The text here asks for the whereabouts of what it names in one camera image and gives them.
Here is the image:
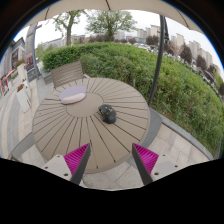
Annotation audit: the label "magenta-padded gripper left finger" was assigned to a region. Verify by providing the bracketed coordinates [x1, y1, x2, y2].
[41, 142, 92, 186]

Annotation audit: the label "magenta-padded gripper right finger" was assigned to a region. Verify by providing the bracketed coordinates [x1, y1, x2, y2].
[131, 143, 183, 186]

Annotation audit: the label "black computer mouse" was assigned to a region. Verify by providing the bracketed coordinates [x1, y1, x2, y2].
[98, 104, 118, 125]

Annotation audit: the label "lilac mouse pad with wrist rest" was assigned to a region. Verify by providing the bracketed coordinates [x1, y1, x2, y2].
[58, 85, 88, 105]

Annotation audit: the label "white planter with flowers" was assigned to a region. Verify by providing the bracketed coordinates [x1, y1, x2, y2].
[14, 59, 28, 83]
[15, 83, 33, 113]

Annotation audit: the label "slatted brown outdoor chair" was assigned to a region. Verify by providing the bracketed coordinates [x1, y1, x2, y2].
[50, 60, 87, 89]

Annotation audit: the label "dark curved parasol pole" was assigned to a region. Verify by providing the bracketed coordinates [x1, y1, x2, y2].
[147, 14, 167, 107]

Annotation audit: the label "tall dark sign board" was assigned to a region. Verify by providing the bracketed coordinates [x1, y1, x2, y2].
[24, 23, 43, 82]

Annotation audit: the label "distant apartment buildings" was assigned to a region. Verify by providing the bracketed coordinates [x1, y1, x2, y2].
[114, 23, 214, 69]

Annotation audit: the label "sparse tree with bare trunk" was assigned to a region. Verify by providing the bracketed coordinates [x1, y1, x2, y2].
[53, 9, 87, 47]

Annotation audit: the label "leafy round tree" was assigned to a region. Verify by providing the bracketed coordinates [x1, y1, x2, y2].
[85, 9, 138, 43]

